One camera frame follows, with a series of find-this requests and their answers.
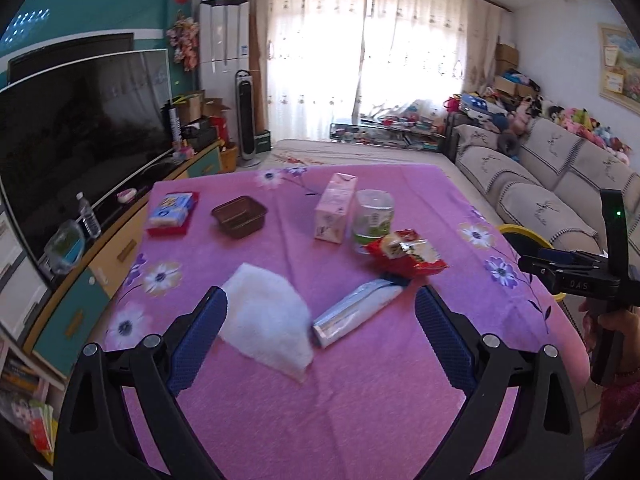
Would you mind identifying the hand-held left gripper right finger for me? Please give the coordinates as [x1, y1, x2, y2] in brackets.
[414, 285, 586, 480]

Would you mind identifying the bookshelf with books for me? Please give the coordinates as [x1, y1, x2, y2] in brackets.
[0, 335, 66, 461]

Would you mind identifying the glass coffee table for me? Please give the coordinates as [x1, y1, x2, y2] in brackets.
[330, 120, 446, 153]

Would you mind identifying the person's right hand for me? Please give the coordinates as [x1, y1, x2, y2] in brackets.
[580, 306, 640, 375]

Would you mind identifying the pile of plush toys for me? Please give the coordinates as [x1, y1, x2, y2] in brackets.
[520, 92, 633, 163]

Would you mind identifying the dark suitcase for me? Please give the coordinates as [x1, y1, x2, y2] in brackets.
[442, 112, 468, 153]

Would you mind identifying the blue star-print plush toy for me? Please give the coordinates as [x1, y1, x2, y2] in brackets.
[460, 92, 506, 122]

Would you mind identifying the large curved television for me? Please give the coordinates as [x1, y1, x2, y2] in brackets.
[0, 48, 173, 261]

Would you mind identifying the plastic bag of greens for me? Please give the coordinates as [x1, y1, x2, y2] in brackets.
[44, 220, 87, 276]

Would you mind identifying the framed wall picture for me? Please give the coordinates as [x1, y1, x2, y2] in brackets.
[597, 22, 640, 108]

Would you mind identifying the open cardboard box with toys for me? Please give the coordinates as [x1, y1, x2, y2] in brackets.
[492, 74, 538, 100]

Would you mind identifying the teal yellow TV cabinet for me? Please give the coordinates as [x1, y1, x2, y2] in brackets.
[22, 140, 223, 378]

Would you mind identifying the beige floral mat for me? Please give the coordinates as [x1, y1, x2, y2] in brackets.
[265, 139, 481, 196]

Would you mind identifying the red yellow packet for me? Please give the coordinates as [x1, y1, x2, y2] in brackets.
[27, 402, 56, 453]

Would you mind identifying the pink floral tablecloth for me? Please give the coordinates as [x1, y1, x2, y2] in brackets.
[102, 162, 591, 480]

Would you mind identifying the silver tube box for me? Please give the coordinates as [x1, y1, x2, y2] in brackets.
[312, 272, 411, 348]

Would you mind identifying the white paper towel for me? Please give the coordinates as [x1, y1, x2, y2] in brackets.
[215, 262, 316, 378]

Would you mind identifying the white plastic drawer unit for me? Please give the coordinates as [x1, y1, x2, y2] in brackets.
[0, 205, 51, 343]

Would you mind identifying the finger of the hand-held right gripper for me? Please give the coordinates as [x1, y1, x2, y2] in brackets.
[517, 255, 561, 290]
[531, 249, 608, 267]

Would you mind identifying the beige sofa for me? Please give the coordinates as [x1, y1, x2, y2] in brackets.
[452, 117, 640, 281]

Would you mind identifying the white standing air conditioner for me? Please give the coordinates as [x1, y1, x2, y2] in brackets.
[199, 0, 251, 146]

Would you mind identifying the red snack wrapper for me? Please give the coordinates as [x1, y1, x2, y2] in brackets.
[366, 228, 448, 279]

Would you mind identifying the yellow-rimmed black bin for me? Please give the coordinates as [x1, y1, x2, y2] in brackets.
[497, 224, 571, 306]

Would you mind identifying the grey tower fan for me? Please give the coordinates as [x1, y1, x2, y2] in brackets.
[235, 69, 262, 167]

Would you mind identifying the person's floral clothing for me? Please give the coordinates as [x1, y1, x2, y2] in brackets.
[582, 370, 640, 466]

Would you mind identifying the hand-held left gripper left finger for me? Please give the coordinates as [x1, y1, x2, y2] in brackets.
[52, 285, 229, 480]

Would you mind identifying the blue card box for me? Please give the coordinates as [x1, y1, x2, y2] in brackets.
[149, 192, 195, 227]

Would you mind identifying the flat red box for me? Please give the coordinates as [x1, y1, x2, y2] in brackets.
[146, 191, 201, 237]

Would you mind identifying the brown plastic tray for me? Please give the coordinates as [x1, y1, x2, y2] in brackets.
[211, 196, 267, 238]

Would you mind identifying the sheer embroidered curtain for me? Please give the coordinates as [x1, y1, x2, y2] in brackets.
[250, 0, 501, 146]

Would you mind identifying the closed cardboard box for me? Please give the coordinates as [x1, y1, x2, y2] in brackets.
[495, 42, 520, 77]

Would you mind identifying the hanging flower decoration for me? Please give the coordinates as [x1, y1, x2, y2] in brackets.
[166, 10, 200, 72]

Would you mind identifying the clear water bottle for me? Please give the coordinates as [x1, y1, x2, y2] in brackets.
[76, 192, 102, 239]

